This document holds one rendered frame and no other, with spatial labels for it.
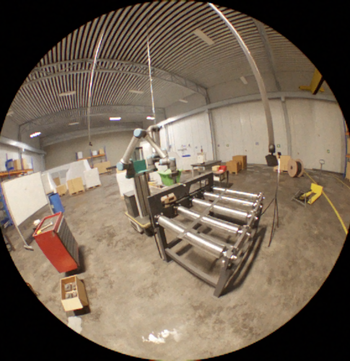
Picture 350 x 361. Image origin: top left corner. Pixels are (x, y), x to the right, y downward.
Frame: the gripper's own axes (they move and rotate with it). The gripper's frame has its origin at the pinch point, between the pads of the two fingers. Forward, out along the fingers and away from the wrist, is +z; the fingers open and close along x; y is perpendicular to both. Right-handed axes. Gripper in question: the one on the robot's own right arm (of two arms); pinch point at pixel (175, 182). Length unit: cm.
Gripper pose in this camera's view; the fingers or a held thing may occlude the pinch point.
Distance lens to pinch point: 160.4
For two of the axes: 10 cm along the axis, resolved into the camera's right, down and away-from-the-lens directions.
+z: 1.2, 9.6, 2.5
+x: -7.4, 2.5, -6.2
